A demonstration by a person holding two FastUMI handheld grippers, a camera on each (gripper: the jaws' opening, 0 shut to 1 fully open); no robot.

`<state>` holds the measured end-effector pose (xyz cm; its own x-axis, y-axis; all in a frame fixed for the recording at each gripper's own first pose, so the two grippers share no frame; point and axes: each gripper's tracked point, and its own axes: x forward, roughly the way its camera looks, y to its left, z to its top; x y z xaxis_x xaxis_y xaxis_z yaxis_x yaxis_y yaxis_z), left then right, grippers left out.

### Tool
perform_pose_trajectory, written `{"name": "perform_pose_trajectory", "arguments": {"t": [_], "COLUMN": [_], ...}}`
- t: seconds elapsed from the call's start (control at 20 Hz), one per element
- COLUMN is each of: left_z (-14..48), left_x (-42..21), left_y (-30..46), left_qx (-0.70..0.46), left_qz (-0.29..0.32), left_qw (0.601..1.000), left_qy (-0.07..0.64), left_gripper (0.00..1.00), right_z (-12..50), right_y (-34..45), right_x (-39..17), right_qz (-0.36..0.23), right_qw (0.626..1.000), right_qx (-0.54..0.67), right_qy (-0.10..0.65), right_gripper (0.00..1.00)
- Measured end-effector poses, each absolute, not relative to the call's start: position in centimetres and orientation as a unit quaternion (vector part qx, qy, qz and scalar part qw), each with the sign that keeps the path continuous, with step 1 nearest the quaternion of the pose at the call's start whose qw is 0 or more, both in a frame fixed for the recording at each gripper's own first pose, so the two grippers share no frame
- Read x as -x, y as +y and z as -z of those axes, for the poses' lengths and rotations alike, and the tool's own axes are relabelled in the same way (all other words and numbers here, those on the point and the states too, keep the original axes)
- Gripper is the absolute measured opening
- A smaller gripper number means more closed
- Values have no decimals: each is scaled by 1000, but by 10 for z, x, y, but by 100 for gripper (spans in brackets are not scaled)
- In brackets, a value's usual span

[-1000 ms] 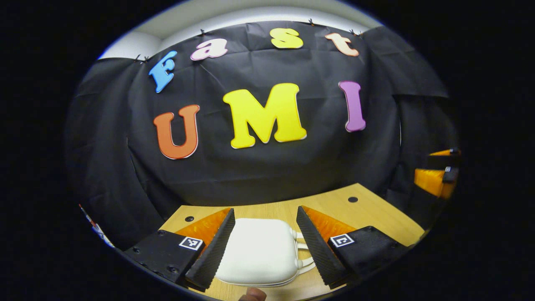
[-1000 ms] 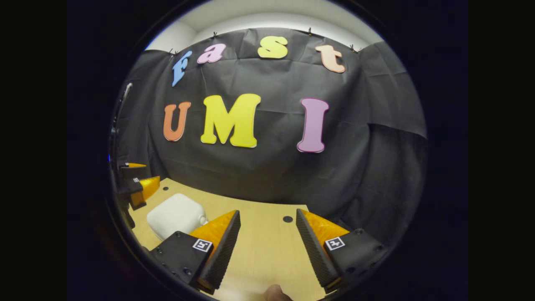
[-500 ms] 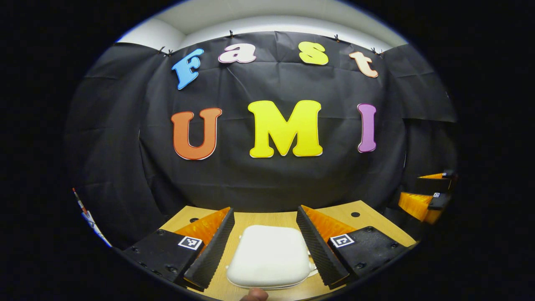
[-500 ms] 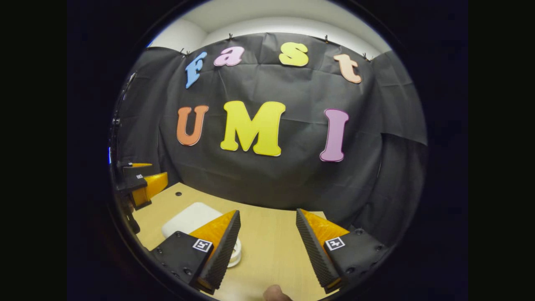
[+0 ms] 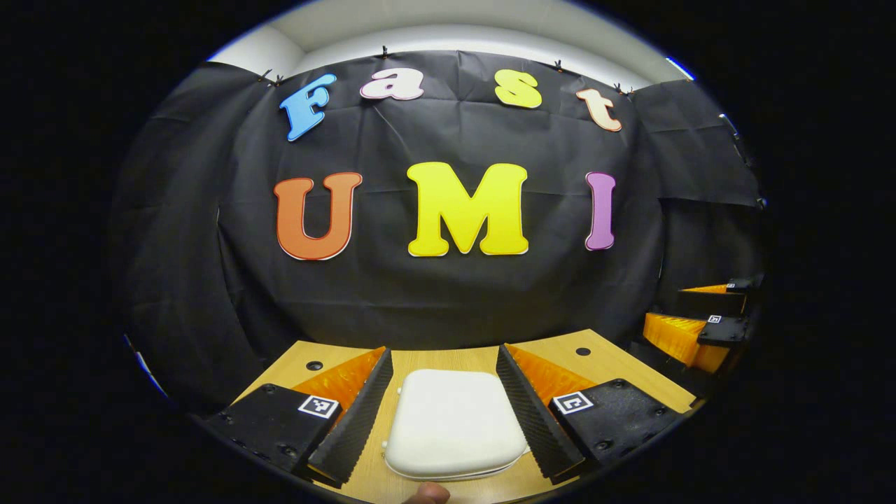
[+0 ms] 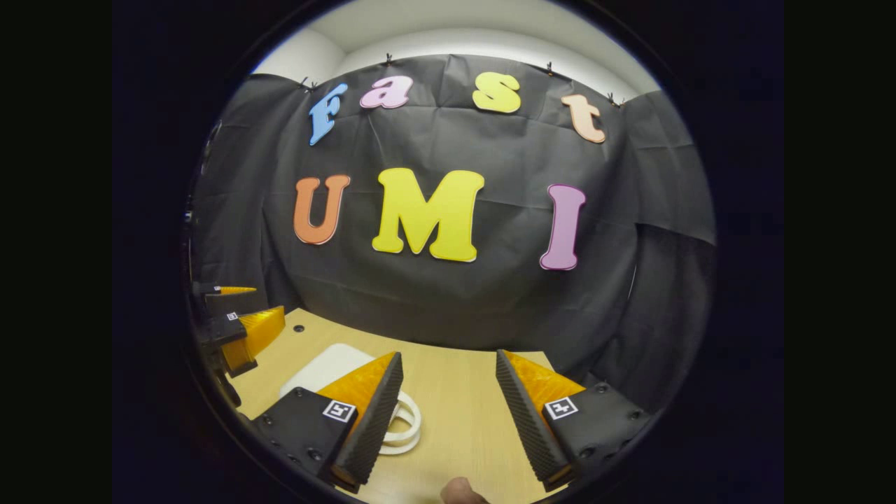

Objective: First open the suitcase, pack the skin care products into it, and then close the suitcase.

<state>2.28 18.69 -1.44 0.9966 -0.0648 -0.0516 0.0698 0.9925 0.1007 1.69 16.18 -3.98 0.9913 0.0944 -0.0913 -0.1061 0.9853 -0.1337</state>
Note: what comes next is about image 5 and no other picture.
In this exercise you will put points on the black backdrop cloth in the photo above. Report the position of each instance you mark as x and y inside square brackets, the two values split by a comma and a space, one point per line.
[434, 301]

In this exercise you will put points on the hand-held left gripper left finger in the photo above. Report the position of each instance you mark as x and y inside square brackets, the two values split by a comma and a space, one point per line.
[357, 420]

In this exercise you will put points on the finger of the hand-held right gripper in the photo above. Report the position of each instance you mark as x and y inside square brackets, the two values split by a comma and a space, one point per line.
[707, 302]
[679, 339]

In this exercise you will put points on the white suitcase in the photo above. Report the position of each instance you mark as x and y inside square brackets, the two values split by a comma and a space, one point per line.
[451, 420]

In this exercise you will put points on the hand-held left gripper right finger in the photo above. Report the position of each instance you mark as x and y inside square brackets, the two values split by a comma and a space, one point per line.
[532, 420]

